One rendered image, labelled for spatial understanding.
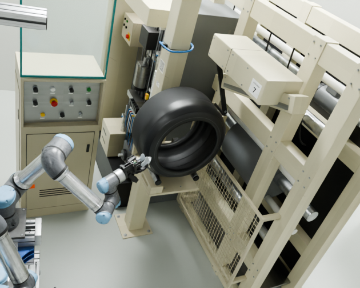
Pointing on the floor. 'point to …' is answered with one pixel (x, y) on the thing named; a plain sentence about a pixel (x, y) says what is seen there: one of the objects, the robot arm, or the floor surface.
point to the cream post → (179, 42)
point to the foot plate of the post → (132, 230)
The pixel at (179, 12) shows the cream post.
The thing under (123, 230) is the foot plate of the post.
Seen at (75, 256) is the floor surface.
